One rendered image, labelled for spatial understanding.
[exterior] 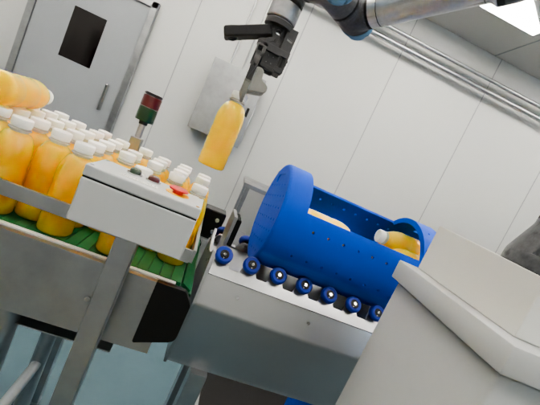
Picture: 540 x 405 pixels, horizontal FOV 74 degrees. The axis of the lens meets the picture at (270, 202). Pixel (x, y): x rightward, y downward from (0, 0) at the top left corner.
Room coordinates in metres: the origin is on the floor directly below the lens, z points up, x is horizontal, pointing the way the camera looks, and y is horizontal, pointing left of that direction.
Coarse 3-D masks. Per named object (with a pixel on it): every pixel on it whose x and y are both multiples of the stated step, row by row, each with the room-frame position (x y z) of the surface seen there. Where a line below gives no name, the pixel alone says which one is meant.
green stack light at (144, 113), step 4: (140, 104) 1.21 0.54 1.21; (140, 108) 1.21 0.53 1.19; (144, 108) 1.20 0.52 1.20; (148, 108) 1.20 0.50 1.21; (140, 112) 1.20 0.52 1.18; (144, 112) 1.20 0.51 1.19; (148, 112) 1.21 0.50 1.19; (152, 112) 1.21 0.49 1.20; (156, 112) 1.23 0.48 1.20; (136, 116) 1.21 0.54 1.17; (140, 116) 1.20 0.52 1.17; (144, 116) 1.20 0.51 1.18; (148, 116) 1.21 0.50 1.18; (152, 116) 1.22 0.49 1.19; (156, 116) 1.24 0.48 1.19; (140, 120) 1.20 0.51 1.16; (144, 120) 1.20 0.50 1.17; (148, 120) 1.21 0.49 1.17; (152, 120) 1.22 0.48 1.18; (152, 124) 1.23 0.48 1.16
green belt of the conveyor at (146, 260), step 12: (0, 216) 0.68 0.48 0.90; (12, 216) 0.70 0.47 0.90; (36, 228) 0.70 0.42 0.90; (84, 228) 0.80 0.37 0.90; (60, 240) 0.69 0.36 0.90; (72, 240) 0.72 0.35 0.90; (84, 240) 0.74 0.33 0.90; (96, 240) 0.77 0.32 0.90; (96, 252) 0.71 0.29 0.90; (144, 252) 0.82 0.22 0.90; (156, 252) 0.85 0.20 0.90; (132, 264) 0.73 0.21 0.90; (144, 264) 0.75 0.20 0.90; (156, 264) 0.78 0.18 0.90; (168, 264) 0.81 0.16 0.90; (192, 264) 0.89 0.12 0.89; (168, 276) 0.75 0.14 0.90; (180, 276) 0.78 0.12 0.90; (192, 276) 0.83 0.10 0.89
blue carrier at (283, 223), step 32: (288, 192) 0.86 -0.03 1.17; (320, 192) 1.09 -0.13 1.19; (256, 224) 1.03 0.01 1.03; (288, 224) 0.84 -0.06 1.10; (320, 224) 0.86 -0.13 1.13; (352, 224) 1.16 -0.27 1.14; (384, 224) 1.15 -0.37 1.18; (416, 224) 1.02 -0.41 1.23; (256, 256) 0.88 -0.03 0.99; (288, 256) 0.86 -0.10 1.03; (320, 256) 0.87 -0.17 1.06; (352, 256) 0.88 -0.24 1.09; (384, 256) 0.90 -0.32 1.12; (352, 288) 0.92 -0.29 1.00; (384, 288) 0.91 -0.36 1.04
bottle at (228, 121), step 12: (228, 108) 0.88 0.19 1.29; (240, 108) 0.89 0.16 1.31; (216, 120) 0.89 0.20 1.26; (228, 120) 0.88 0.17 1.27; (240, 120) 0.89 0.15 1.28; (216, 132) 0.88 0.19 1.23; (228, 132) 0.88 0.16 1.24; (204, 144) 0.90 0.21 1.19; (216, 144) 0.88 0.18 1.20; (228, 144) 0.89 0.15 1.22; (204, 156) 0.88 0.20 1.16; (216, 156) 0.88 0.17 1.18; (228, 156) 0.91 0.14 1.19; (216, 168) 0.89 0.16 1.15
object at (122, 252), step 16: (112, 256) 0.61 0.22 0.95; (128, 256) 0.62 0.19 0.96; (112, 272) 0.61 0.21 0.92; (96, 288) 0.61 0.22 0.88; (112, 288) 0.62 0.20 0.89; (96, 304) 0.61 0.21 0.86; (112, 304) 0.62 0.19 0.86; (96, 320) 0.61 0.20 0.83; (80, 336) 0.61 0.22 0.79; (96, 336) 0.62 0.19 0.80; (80, 352) 0.61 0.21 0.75; (64, 368) 0.61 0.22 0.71; (80, 368) 0.62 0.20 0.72; (64, 384) 0.61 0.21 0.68; (80, 384) 0.63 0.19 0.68; (64, 400) 0.61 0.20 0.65
